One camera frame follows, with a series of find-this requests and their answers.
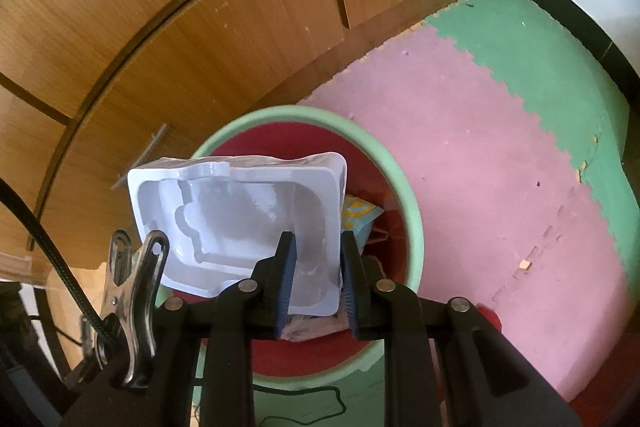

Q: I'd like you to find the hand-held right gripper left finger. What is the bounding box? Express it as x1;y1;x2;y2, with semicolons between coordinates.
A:
62;231;299;427

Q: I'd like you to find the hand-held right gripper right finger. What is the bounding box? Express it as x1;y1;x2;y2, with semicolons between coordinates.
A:
340;231;583;427

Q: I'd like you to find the colourful wet wipes pack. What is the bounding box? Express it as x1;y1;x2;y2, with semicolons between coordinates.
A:
341;196;384;253

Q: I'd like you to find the white plastic tray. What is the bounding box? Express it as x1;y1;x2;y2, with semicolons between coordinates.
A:
127;152;348;315

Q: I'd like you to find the red bucket green rim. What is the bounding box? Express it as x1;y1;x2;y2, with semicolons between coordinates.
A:
156;106;426;390

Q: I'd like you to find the white printed plastic bag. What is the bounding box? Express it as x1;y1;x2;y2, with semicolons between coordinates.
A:
280;312;347;344

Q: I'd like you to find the metal spring clip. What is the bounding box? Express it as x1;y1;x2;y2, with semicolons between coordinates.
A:
82;229;171;390

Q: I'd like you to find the wooden cabinet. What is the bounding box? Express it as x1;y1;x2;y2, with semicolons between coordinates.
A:
0;0;521;278

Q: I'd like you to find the metal cabinet handle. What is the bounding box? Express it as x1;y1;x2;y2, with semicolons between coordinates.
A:
114;123;169;188

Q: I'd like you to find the black braided cable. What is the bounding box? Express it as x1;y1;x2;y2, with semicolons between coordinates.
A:
0;179;121;350

